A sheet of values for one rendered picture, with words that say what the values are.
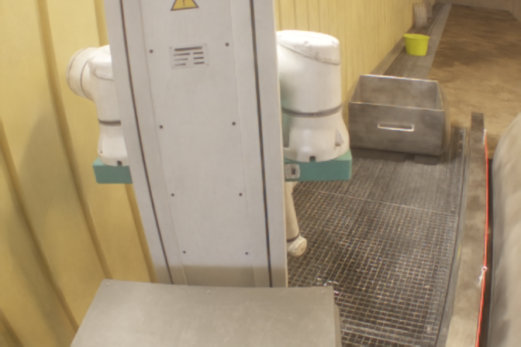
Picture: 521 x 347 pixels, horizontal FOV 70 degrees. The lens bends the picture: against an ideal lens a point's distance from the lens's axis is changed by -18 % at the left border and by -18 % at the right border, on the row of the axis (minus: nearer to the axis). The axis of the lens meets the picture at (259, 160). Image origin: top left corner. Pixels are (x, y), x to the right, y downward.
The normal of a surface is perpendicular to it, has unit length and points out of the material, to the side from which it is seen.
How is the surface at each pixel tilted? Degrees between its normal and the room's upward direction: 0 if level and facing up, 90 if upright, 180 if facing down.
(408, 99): 91
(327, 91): 91
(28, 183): 90
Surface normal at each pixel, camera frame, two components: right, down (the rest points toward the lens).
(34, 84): 0.89, 0.15
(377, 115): -0.29, 0.42
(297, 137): -0.44, 0.07
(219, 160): -0.07, 0.45
